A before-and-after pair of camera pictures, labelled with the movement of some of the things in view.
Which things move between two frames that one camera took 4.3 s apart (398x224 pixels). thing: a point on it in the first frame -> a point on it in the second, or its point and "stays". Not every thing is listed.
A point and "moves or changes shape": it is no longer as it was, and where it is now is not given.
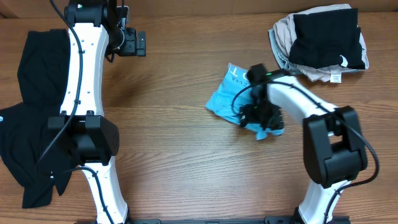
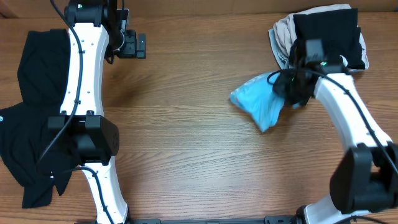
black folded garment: x=321 y=38 stays
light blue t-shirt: x=234 y=91 moves or changes shape
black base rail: x=272 y=219 stays
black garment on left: x=25 y=137 stays
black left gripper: x=131 y=48 stays
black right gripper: x=247 y=117 -> x=279 y=88
